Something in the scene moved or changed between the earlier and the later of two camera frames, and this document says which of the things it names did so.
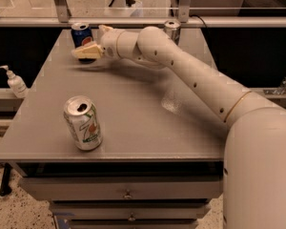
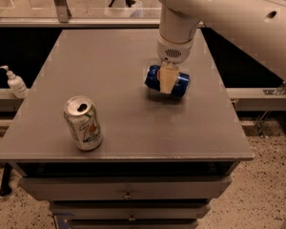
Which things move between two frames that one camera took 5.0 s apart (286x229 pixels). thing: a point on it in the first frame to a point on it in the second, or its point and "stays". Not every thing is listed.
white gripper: x=109 y=44 to x=173 y=52
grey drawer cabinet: x=162 y=158 stays
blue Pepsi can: x=81 y=34 to x=178 y=89
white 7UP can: x=83 y=119 stays
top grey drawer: x=122 y=188 stays
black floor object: x=6 y=188 stays
